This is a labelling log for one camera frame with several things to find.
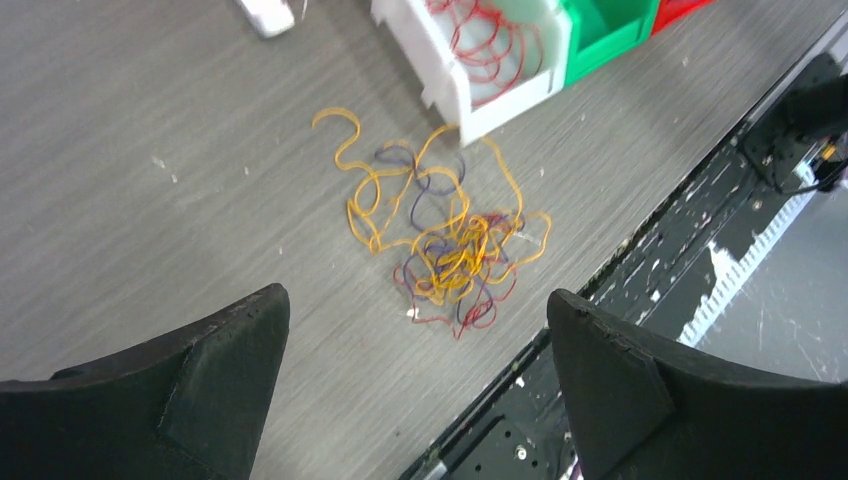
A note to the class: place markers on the red plastic bin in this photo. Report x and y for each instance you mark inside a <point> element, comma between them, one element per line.
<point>670,11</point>

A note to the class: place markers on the white plastic bin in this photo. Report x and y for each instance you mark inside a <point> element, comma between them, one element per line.
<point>481,63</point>

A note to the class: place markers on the green plastic bin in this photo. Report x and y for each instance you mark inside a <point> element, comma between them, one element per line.
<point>602,30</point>

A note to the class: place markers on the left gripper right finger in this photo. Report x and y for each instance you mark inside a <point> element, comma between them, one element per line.
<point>641,406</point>

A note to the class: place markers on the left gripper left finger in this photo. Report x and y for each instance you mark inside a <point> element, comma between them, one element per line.
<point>188,404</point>

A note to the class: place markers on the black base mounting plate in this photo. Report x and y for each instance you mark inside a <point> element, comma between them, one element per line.
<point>683,267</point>

